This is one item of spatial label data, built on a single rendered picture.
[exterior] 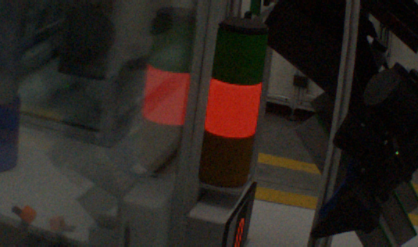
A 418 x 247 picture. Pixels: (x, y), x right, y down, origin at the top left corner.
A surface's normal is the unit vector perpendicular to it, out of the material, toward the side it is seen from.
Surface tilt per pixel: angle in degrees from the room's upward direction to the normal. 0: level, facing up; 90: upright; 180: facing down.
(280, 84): 91
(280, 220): 0
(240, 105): 90
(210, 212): 0
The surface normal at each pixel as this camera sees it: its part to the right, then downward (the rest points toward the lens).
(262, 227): 0.13, -0.94
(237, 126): 0.23, 0.33
